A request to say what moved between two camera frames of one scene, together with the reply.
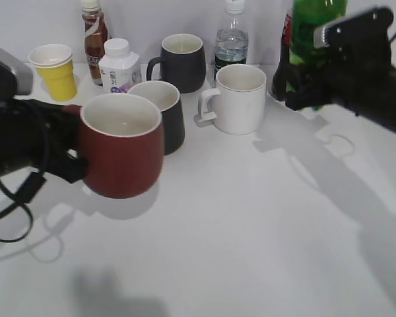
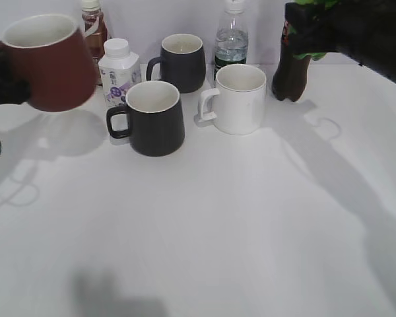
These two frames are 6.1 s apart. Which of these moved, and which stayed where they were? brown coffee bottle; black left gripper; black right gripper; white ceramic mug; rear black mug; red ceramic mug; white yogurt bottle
Moved: black left gripper; black right gripper; red ceramic mug
Stayed: brown coffee bottle; rear black mug; white yogurt bottle; white ceramic mug
